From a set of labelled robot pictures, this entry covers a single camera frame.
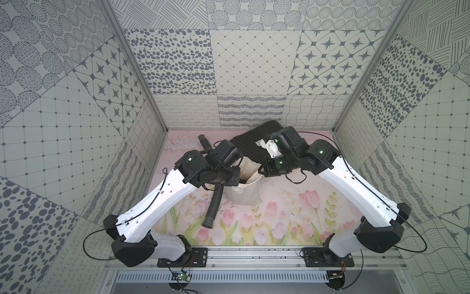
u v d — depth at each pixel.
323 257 0.66
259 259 0.75
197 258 0.73
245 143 1.04
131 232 0.38
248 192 0.77
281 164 0.54
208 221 0.81
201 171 0.41
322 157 0.43
